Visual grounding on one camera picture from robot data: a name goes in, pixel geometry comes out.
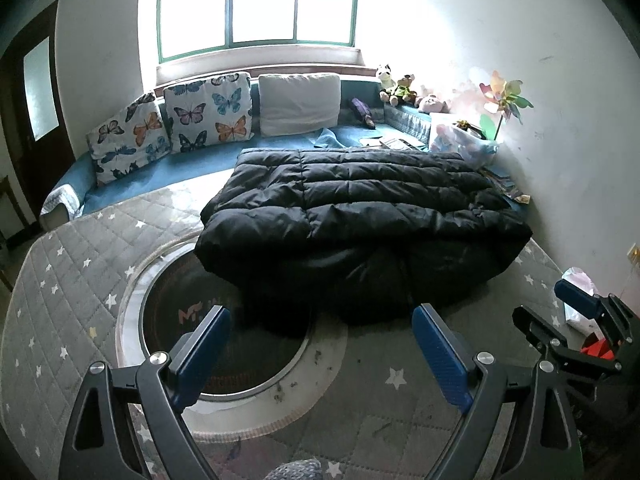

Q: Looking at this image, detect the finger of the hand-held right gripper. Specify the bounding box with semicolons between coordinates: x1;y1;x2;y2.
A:
512;304;622;377
554;279;639;347

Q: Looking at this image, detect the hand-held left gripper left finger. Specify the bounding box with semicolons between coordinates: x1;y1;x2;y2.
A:
57;305;232;480

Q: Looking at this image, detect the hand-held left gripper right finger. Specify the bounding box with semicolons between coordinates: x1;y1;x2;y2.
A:
411;303;583;480

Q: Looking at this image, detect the black puffer jacket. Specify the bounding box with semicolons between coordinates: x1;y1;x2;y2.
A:
194;146;533;338

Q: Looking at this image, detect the pile of printed papers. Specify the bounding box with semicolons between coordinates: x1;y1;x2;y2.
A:
482;167;532;206

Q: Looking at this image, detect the grey quilted star mat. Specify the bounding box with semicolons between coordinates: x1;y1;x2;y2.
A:
0;162;601;480

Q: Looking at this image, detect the person's grey knit sweater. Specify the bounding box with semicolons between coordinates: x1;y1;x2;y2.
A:
267;457;328;480

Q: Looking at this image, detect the blue sofa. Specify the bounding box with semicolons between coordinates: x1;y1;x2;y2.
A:
40;77;531;221

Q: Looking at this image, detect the clear plastic toy bag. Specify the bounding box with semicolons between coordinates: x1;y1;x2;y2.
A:
429;112;501;170

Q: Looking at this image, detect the light blue knit blanket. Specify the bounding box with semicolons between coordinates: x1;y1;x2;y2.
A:
39;182;86;231

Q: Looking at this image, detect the colourful pinwheel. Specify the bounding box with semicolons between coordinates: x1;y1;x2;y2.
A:
477;70;535;143

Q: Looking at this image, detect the white remote keyboard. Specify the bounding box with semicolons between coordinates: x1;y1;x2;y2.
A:
380;136;428;152

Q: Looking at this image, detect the butterfly print pillow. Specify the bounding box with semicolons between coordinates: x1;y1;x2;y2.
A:
86;91;172;187
163;72;253;155

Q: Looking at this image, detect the pink plush toy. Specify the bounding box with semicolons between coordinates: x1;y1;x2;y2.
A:
417;94;451;115

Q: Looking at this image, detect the light blue cloth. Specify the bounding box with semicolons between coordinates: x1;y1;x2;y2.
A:
314;127;341;150

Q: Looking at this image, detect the dark wooden door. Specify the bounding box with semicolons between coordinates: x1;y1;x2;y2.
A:
0;2;76;211

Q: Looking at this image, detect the purple folded umbrella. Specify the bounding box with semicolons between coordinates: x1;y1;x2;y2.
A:
349;97;378;131

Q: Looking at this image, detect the white pillow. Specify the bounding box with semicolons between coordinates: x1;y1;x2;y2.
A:
257;72;342;137

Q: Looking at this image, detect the black and white plush toy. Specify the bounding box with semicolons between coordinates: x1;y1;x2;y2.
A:
376;64;398;103

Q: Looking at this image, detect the green framed window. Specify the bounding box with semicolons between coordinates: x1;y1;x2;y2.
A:
156;0;362;65

